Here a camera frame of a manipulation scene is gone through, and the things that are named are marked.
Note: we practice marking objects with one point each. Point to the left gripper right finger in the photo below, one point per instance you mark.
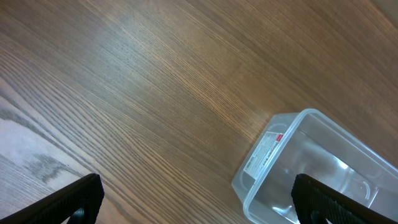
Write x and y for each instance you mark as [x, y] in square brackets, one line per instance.
[316, 202]

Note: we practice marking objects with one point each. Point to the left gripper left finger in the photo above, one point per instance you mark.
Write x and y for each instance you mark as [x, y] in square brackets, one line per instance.
[78, 202]

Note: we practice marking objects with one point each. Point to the clear plastic container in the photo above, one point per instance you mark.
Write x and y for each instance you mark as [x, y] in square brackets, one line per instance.
[311, 143]

